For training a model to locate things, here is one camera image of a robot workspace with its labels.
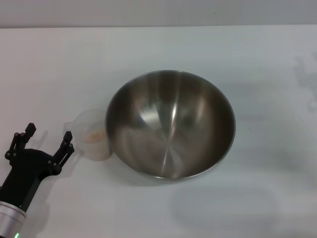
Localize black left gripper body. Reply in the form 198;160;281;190
0;148;62;213

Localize clear plastic measuring cup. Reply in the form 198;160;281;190
64;109;112;162

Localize white rice grains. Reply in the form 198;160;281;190
83;130;107;144

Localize stainless steel mixing bowl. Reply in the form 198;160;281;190
105;69;237;184

